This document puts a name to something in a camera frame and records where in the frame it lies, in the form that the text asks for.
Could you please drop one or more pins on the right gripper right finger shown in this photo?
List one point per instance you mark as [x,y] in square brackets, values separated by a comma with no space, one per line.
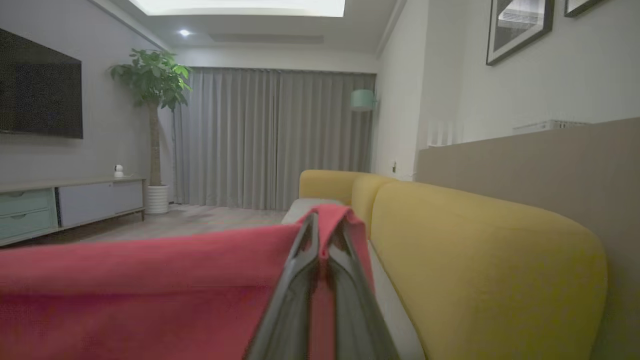
[357,310]

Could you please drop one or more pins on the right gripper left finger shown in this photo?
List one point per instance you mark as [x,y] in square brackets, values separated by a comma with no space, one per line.
[295,300]

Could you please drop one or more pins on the red shorts striped white waistband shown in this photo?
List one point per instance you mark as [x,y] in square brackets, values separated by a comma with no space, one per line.
[125,300]

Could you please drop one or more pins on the large grey sofa seat cushion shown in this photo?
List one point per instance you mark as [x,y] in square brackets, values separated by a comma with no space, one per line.
[395,310]

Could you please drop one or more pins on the small grey sofa seat cushion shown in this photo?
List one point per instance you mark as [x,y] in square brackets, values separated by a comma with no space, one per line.
[305,207]

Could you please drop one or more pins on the yellow sofa backrest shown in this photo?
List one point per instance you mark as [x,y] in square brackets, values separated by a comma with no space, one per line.
[475,275]

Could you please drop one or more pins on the grey pleated curtain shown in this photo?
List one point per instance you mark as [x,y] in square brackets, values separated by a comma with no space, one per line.
[260,140]

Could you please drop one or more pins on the white ribbed plant pot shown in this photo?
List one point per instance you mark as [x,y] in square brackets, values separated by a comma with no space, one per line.
[157,200]

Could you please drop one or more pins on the teal shade floor lamp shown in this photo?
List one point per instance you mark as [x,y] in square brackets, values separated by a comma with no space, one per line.
[362,100]

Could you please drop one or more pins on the low grey television cabinet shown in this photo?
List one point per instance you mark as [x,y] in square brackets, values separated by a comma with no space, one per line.
[90,202]

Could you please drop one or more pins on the green leafy indoor tree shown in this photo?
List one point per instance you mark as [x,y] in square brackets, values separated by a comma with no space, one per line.
[152,80]

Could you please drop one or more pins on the long ceiling air vent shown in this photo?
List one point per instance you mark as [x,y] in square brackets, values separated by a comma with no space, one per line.
[265,38]

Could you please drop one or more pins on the round ceiling spotlight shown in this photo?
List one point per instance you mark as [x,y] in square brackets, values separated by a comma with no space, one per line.
[184,33]

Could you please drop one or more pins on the bright ceiling light panel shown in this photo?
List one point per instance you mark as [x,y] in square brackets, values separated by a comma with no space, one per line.
[240,6]

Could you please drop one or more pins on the large black framed picture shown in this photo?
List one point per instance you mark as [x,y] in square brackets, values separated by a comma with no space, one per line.
[520,27]

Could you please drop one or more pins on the small black framed picture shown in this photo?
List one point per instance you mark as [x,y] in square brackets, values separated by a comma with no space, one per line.
[580,6]

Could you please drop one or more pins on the white slatted rail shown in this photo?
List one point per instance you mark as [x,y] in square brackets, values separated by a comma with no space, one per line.
[445,134]

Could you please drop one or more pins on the small white security camera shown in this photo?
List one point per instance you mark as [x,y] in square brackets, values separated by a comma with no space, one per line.
[118,171]

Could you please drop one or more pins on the beige partition wall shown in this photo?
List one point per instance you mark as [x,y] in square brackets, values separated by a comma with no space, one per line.
[550,170]

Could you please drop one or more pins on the black wall television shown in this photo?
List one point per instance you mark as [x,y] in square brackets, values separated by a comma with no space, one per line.
[40,90]

